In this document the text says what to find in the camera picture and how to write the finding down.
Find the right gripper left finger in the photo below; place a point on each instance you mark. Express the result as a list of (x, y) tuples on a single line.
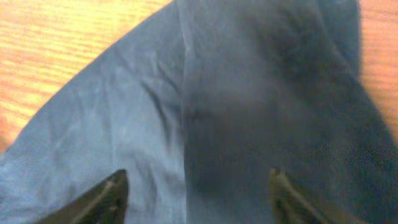
[(105, 203)]

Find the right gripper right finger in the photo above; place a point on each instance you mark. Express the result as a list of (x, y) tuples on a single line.
[(293, 203)]

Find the navy blue shorts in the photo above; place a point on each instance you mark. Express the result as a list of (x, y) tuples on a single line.
[(198, 103)]

